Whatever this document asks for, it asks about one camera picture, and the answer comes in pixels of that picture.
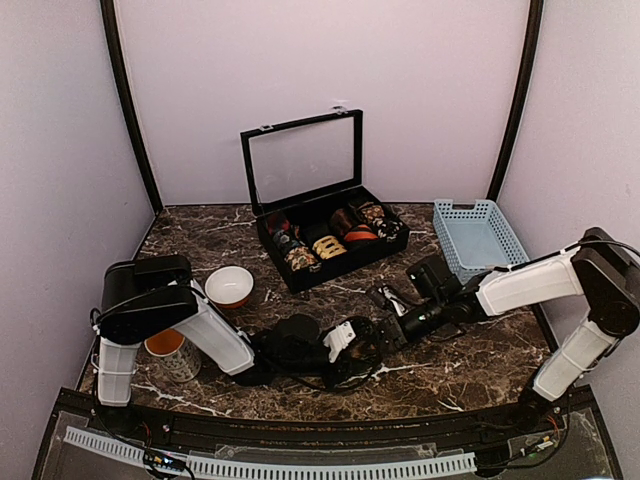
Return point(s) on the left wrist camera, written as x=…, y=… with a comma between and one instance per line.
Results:
x=338, y=339

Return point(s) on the orange black rolled tie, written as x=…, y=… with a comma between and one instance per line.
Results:
x=360, y=233

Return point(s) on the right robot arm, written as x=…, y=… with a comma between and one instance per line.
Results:
x=602, y=270

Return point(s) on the red dark rolled tie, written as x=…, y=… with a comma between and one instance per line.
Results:
x=278, y=225

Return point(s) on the blue dotted rolled tie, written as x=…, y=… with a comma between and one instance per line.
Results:
x=285, y=241

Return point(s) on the patterned mug with orange liquid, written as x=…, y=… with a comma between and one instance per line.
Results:
x=178, y=356

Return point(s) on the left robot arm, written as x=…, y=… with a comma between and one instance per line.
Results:
x=147, y=297

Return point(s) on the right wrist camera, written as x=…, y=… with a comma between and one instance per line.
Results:
x=387, y=298

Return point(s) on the cream striped rolled tie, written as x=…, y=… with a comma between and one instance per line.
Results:
x=328, y=247

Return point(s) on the floral dark rolled tie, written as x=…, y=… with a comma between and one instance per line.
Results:
x=299, y=258

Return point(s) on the blue plastic basket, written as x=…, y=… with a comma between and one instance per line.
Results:
x=475, y=239

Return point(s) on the tan patterned rolled tie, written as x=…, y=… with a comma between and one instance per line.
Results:
x=371, y=213

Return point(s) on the brown rolled tie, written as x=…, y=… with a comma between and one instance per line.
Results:
x=342, y=222

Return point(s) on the black white rolled tie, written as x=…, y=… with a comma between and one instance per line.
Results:
x=387, y=229

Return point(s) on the camouflage patterned necktie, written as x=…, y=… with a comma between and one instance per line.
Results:
x=365, y=351

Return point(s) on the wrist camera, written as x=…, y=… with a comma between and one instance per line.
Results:
x=387, y=298
x=338, y=339

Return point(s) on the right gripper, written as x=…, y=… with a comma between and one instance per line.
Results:
x=391, y=329

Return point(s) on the black front rail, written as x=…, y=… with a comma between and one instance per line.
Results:
x=176, y=423

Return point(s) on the white and orange bowl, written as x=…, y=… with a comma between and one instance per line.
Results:
x=229, y=287

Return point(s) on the white perforated cable duct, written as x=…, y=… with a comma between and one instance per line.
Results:
x=263, y=464

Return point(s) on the black tie storage box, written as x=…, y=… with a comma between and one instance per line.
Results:
x=309, y=168

